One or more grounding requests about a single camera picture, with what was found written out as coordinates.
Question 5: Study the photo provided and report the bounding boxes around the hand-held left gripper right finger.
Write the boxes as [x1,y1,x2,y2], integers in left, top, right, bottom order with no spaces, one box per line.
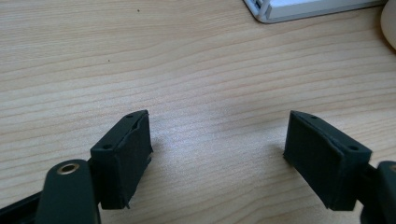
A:
[282,109,374,212]

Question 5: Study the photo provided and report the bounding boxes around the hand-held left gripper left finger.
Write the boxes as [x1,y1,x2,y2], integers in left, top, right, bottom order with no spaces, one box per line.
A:
[90,109,154,210]

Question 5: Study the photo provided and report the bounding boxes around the white wire shelf rack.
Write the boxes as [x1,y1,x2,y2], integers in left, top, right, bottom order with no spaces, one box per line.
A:
[243,0,388,24]

